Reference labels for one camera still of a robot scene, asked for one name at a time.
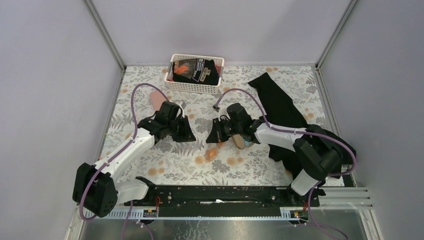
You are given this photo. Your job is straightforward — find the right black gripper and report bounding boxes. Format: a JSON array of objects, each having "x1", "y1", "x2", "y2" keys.
[{"x1": 206, "y1": 116, "x2": 242, "y2": 144}]

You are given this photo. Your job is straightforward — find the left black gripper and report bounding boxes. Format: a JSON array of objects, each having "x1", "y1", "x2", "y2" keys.
[{"x1": 167, "y1": 115, "x2": 197, "y2": 143}]

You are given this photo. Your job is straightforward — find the orange lens sunglasses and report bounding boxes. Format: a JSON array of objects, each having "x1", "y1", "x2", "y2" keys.
[{"x1": 204, "y1": 142, "x2": 225, "y2": 163}]

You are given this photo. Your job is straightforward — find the plaid glasses case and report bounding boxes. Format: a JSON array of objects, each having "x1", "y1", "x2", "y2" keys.
[{"x1": 231, "y1": 134, "x2": 255, "y2": 150}]

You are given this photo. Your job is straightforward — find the blue cleaning cloth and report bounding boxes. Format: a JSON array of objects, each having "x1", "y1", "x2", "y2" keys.
[{"x1": 243, "y1": 140, "x2": 254, "y2": 148}]

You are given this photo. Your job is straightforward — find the pink glasses case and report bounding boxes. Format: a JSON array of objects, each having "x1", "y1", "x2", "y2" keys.
[{"x1": 149, "y1": 90, "x2": 168, "y2": 112}]

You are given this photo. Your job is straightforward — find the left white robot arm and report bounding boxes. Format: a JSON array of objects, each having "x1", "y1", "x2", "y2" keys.
[{"x1": 72, "y1": 101, "x2": 196, "y2": 218}]

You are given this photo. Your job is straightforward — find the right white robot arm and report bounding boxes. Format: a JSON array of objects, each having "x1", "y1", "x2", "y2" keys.
[{"x1": 206, "y1": 103, "x2": 343, "y2": 206}]

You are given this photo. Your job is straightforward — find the white plastic basket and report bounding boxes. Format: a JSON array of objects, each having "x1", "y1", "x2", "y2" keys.
[{"x1": 164, "y1": 53, "x2": 225, "y2": 95}]

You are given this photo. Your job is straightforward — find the black garment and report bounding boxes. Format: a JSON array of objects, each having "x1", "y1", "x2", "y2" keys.
[{"x1": 247, "y1": 71, "x2": 357, "y2": 196}]

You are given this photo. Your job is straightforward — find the black packaged items in basket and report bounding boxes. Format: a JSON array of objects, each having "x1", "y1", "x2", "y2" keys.
[{"x1": 172, "y1": 58, "x2": 220, "y2": 86}]

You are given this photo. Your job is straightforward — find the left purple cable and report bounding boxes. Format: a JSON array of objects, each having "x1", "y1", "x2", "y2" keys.
[{"x1": 78, "y1": 82, "x2": 171, "y2": 240}]

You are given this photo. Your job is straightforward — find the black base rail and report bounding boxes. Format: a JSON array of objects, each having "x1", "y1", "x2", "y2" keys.
[{"x1": 132, "y1": 185, "x2": 320, "y2": 218}]

